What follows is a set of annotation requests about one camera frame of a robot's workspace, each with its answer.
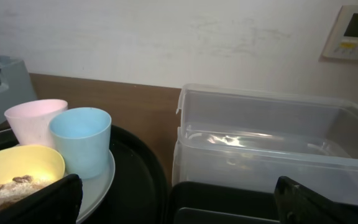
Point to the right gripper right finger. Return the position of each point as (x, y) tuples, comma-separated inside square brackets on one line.
[(298, 204)]

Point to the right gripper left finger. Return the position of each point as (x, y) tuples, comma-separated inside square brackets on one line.
[(57, 203)]

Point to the wall control panel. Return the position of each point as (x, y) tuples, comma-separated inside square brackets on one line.
[(342, 43)]

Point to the yellow plastic bowl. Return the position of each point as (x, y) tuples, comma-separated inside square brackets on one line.
[(38, 161)]

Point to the pink plastic cup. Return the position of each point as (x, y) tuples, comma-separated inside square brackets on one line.
[(30, 121)]

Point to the black rectangular tray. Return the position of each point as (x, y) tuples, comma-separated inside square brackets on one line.
[(192, 202)]

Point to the grey dishwasher rack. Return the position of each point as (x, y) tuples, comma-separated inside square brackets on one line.
[(15, 84)]

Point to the grey plate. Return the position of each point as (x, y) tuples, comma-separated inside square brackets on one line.
[(95, 190)]

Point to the food scraps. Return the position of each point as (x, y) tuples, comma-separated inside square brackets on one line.
[(19, 188)]

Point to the blue plastic cup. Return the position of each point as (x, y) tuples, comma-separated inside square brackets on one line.
[(82, 137)]

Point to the round black tray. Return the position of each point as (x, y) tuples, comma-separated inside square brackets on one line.
[(139, 191)]

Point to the clear plastic bin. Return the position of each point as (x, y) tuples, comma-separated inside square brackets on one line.
[(248, 139)]

